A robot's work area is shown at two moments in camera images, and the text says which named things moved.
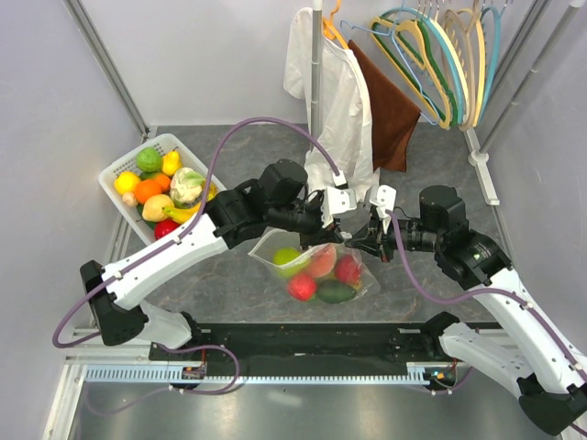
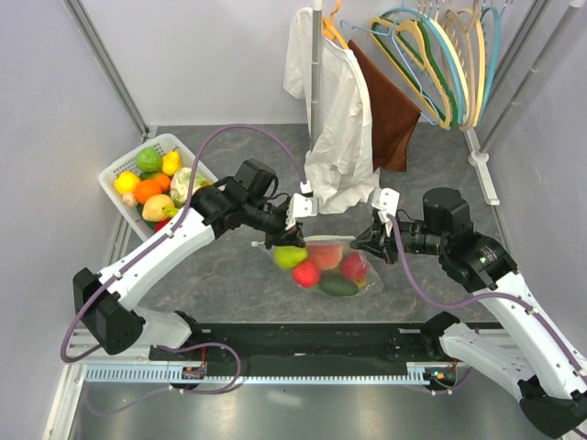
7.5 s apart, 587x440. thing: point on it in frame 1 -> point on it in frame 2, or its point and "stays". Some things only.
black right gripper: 378,241 stays
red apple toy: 302,287 -> 305,274
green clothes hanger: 379,21 stays
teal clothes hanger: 494,54 stays
